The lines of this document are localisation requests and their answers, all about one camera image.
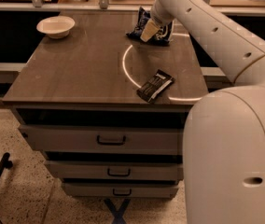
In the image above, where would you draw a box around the white bowl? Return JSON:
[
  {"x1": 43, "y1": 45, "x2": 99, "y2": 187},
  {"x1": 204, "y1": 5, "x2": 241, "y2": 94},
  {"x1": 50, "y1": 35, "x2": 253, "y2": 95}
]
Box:
[{"x1": 36, "y1": 16, "x2": 75, "y2": 39}]

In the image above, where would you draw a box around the blue chip bag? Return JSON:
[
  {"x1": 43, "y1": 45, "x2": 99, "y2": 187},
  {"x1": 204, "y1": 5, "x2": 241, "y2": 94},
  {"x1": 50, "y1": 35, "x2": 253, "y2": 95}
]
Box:
[{"x1": 126, "y1": 7, "x2": 173, "y2": 46}]

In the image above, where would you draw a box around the middle drawer with handle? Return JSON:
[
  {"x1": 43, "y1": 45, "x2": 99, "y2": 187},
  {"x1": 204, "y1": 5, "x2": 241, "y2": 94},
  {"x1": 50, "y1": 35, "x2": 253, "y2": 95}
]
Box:
[{"x1": 45, "y1": 161, "x2": 183, "y2": 181}]

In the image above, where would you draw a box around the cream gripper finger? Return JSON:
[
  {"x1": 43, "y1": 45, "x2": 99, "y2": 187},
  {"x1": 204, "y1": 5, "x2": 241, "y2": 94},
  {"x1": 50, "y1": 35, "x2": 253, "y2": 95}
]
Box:
[{"x1": 140, "y1": 19, "x2": 160, "y2": 42}]

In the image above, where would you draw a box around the top drawer with handle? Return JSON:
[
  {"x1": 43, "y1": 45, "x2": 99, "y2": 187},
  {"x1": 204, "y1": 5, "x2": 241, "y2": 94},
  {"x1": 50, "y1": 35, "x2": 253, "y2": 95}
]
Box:
[{"x1": 19, "y1": 125, "x2": 182, "y2": 155}]

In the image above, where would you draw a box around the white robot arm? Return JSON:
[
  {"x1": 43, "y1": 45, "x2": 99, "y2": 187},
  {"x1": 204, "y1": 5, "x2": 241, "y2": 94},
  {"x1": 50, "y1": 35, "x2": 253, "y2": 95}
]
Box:
[{"x1": 142, "y1": 0, "x2": 265, "y2": 224}]

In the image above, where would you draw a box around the grey drawer cabinet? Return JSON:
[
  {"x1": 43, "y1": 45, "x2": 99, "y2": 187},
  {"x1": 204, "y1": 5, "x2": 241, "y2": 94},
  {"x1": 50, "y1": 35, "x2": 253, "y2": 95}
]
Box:
[{"x1": 1, "y1": 10, "x2": 210, "y2": 200}]

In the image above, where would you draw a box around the black rxbar chocolate bar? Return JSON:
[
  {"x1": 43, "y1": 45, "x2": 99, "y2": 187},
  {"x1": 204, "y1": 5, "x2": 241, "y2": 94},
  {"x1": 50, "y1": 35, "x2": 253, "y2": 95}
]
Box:
[{"x1": 136, "y1": 70, "x2": 175, "y2": 104}]

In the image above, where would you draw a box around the drawer with handle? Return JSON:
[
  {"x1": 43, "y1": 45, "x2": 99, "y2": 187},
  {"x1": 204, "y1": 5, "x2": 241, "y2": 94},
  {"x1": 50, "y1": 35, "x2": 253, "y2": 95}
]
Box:
[
  {"x1": 62, "y1": 183, "x2": 178, "y2": 199},
  {"x1": 19, "y1": 125, "x2": 182, "y2": 155},
  {"x1": 45, "y1": 161, "x2": 183, "y2": 181}
]

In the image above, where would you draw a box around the bottom drawer with handle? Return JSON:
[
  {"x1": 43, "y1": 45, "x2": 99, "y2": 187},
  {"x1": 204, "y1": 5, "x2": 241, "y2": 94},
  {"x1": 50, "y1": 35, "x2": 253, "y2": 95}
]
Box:
[{"x1": 62, "y1": 183, "x2": 178, "y2": 199}]

